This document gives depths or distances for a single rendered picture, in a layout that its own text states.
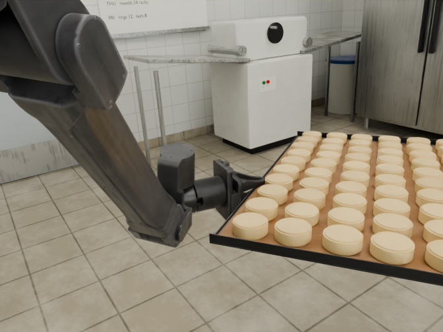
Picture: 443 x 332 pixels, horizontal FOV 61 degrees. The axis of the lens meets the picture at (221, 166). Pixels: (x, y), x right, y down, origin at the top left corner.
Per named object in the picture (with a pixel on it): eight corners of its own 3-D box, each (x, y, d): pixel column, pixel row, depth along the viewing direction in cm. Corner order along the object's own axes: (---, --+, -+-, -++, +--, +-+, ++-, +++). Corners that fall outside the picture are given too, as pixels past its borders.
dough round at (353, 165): (340, 169, 77) (341, 160, 76) (366, 170, 76) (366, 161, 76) (344, 178, 72) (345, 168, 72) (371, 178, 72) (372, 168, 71)
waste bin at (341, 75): (375, 109, 487) (380, 56, 462) (347, 117, 460) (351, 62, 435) (341, 103, 529) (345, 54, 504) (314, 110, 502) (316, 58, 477)
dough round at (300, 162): (275, 167, 79) (275, 158, 79) (294, 163, 82) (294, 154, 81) (291, 174, 75) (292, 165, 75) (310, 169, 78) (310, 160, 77)
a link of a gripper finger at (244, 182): (259, 195, 77) (217, 205, 74) (260, 163, 75) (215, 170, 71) (277, 209, 71) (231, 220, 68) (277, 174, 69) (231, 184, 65)
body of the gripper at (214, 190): (223, 206, 74) (187, 214, 72) (221, 157, 71) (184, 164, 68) (237, 221, 69) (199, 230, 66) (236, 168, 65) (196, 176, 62)
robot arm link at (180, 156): (129, 234, 60) (179, 246, 58) (122, 173, 55) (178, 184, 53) (160, 193, 70) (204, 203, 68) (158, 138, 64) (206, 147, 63)
